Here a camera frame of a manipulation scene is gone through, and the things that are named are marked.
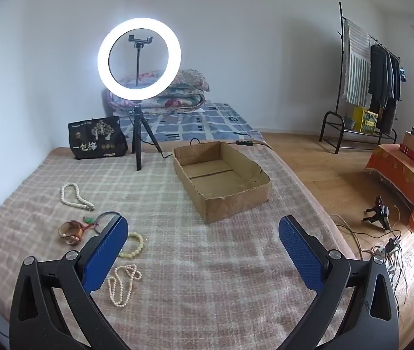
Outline pale yellow bead bracelet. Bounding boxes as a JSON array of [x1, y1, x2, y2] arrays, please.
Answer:
[[119, 232, 145, 258]]

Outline black tripod stand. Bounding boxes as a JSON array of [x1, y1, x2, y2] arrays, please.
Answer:
[[130, 99, 164, 171]]

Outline black clothes rack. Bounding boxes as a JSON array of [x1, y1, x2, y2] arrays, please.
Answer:
[[319, 2, 401, 154]]

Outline thin long pearl necklace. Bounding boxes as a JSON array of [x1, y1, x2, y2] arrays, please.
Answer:
[[107, 265, 142, 307]]

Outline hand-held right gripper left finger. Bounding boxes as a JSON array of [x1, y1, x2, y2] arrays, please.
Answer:
[[9, 216, 131, 350]]

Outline thick white bead necklace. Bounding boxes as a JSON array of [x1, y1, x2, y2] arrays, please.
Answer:
[[60, 183, 95, 212]]

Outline yellow box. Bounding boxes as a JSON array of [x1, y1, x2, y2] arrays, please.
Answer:
[[353, 106, 378, 134]]

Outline power strip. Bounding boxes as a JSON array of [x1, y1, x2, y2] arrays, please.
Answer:
[[371, 237, 403, 259]]

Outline brown cardboard box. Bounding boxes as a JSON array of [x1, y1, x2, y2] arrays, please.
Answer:
[[172, 141, 272, 224]]

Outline white ring light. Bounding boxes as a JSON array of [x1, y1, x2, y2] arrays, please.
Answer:
[[98, 17, 182, 100]]

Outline striped hanging cloth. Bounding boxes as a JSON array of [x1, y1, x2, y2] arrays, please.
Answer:
[[343, 19, 372, 107]]

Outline folded floral quilt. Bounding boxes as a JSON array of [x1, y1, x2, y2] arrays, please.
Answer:
[[107, 87, 206, 114]]

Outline orange cloth covered table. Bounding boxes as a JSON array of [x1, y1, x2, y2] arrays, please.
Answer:
[[365, 144, 414, 233]]

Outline black printed bag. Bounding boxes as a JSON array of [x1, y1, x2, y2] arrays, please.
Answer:
[[68, 116, 128, 160]]

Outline amber bangle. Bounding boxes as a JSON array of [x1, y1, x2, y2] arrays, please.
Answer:
[[58, 220, 84, 246]]

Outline floral pillow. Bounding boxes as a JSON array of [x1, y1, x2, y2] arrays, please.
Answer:
[[119, 69, 211, 92]]

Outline blue patterned bedsheet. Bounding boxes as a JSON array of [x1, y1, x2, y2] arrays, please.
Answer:
[[119, 102, 266, 143]]

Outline small black floor tripod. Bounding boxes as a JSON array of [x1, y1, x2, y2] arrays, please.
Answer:
[[362, 196, 392, 231]]

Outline dark hanging clothes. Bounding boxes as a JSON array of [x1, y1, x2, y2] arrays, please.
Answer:
[[368, 44, 403, 135]]

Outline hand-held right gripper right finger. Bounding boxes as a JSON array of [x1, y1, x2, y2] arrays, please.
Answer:
[[276, 215, 400, 350]]

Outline black phone holder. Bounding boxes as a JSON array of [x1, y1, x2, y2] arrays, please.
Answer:
[[128, 34, 154, 88]]

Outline tangled floor cables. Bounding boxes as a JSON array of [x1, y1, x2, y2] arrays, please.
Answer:
[[331, 213, 408, 307]]

